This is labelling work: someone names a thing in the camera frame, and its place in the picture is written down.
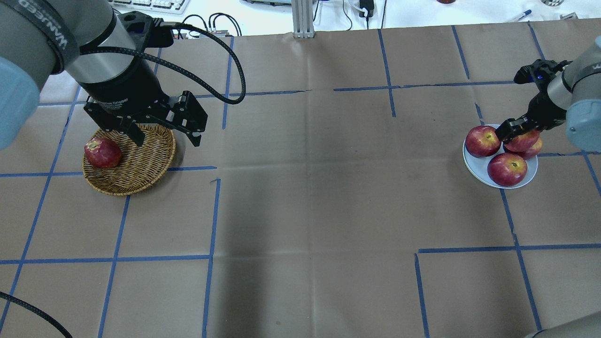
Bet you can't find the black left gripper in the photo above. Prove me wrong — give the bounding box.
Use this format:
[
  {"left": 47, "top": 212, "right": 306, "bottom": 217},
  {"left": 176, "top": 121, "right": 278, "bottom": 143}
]
[{"left": 77, "top": 12, "right": 208, "bottom": 147}]

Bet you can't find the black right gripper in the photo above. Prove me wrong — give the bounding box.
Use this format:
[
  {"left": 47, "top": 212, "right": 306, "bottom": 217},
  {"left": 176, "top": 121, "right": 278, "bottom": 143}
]
[{"left": 495, "top": 59, "right": 571, "bottom": 141}]

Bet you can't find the yellow red apple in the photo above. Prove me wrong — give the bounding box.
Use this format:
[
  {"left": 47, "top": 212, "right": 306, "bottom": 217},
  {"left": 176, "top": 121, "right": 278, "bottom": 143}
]
[{"left": 503, "top": 129, "right": 539, "bottom": 152}]

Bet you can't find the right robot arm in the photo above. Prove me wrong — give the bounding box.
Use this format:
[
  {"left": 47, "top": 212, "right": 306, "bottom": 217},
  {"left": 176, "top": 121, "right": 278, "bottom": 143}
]
[{"left": 495, "top": 36, "right": 601, "bottom": 152}]

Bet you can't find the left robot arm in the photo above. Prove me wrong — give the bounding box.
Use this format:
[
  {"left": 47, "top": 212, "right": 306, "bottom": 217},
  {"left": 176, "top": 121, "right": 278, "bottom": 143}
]
[{"left": 1, "top": 0, "right": 208, "bottom": 148}]

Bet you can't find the woven wicker basket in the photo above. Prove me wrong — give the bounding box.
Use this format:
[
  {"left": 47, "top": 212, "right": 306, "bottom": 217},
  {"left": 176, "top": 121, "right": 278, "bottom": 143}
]
[{"left": 82, "top": 124, "right": 177, "bottom": 196}]

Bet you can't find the red apple on plate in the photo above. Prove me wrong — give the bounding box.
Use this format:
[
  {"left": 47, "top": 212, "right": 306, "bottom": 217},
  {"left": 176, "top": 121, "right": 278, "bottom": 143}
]
[
  {"left": 464, "top": 125, "right": 501, "bottom": 158},
  {"left": 487, "top": 153, "right": 528, "bottom": 187},
  {"left": 516, "top": 137, "right": 543, "bottom": 161}
]

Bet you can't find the dark red apple in basket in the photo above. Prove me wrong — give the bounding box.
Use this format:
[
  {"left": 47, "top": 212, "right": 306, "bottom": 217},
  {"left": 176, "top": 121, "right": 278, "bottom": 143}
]
[{"left": 84, "top": 138, "right": 123, "bottom": 169}]

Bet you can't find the light blue plate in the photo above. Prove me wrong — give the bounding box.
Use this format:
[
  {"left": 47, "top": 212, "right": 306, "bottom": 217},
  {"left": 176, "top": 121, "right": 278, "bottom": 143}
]
[{"left": 463, "top": 124, "right": 538, "bottom": 189}]

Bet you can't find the blue white pen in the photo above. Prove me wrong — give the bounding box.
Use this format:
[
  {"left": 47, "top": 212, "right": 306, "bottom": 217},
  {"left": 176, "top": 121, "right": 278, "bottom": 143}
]
[{"left": 505, "top": 9, "right": 532, "bottom": 23}]

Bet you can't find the white keyboard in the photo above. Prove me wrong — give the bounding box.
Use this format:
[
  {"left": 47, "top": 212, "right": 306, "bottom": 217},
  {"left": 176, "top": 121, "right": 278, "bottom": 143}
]
[{"left": 108, "top": 0, "right": 193, "bottom": 15}]

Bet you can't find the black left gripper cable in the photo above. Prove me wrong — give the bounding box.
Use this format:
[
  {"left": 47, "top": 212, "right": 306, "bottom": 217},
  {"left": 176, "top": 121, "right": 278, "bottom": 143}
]
[{"left": 77, "top": 23, "right": 247, "bottom": 105}]

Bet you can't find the aluminium frame post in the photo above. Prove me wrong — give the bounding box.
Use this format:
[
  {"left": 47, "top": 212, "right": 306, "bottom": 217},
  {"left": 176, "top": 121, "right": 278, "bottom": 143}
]
[{"left": 291, "top": 0, "right": 315, "bottom": 38}]

